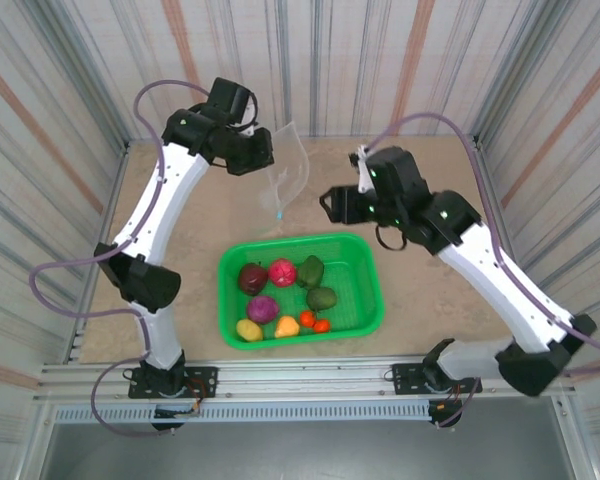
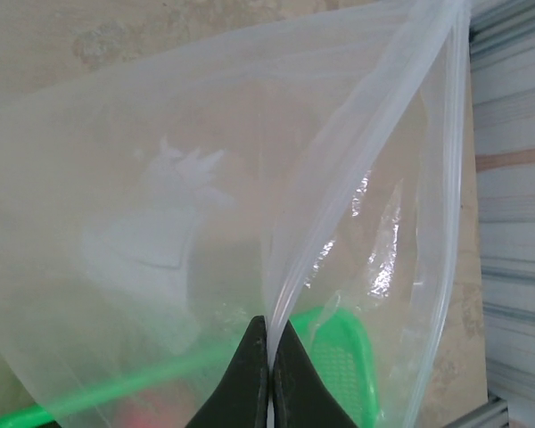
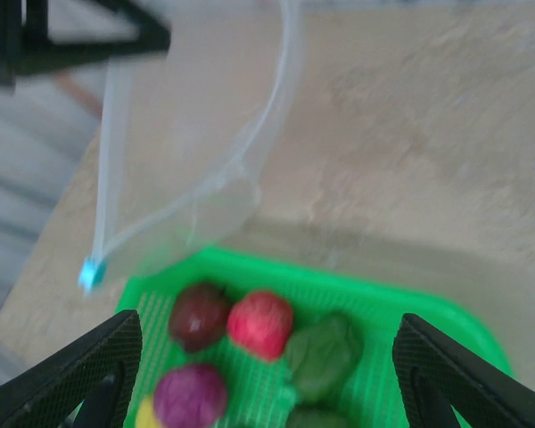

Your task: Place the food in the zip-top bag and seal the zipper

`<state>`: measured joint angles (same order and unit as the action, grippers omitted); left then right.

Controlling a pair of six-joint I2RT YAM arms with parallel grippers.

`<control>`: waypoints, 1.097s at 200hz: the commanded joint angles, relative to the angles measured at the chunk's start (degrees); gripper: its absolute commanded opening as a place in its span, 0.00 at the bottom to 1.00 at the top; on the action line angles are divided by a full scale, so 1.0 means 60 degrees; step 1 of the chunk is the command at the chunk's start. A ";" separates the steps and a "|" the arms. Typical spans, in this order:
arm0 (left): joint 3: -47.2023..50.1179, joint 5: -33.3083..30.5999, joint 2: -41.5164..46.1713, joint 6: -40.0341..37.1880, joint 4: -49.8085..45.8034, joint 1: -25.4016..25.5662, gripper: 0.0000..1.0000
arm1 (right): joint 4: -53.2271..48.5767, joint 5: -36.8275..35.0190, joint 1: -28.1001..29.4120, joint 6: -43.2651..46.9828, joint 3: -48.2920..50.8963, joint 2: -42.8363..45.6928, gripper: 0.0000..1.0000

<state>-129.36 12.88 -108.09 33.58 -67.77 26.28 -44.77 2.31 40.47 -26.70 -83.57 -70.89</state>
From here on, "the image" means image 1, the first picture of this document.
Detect white slotted cable duct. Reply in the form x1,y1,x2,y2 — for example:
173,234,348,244
52,402,431,424

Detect pink red round fruit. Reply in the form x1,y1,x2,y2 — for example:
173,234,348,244
268,257,299,289

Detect green plastic basket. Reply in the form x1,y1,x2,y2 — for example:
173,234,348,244
217,232,386,350

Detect yellow orange pear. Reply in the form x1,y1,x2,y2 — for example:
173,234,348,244
273,315,301,340

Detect purple cabbage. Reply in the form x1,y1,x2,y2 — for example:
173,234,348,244
246,294,281,326

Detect yellow lemon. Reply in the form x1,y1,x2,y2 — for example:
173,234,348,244
235,318,265,343

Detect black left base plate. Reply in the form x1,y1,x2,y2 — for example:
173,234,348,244
128,366,219,400

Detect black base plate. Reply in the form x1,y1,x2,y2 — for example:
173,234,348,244
390,363,483,396
128,366,219,400

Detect red black base wires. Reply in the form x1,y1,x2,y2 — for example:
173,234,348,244
428,382,467,417
187,378,205,417

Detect red black right base wires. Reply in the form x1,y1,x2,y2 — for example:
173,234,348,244
428,382,467,417

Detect grey metal panel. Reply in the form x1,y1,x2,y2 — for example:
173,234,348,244
38,399,577,480

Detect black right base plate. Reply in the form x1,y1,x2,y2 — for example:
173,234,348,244
390,363,483,396

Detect green bell pepper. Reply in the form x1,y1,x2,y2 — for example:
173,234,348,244
295,254,326,290

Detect clear zip-top bag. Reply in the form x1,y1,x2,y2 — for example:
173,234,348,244
257,119,311,236

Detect dark green avocado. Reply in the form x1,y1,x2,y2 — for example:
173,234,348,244
306,286,339,313

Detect aluminium rail frame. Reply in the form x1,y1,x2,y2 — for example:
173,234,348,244
32,357,579,401

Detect red black left base wires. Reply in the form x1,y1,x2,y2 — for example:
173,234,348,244
187,378,205,417

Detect dark red apple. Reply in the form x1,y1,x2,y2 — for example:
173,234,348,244
238,262,270,295

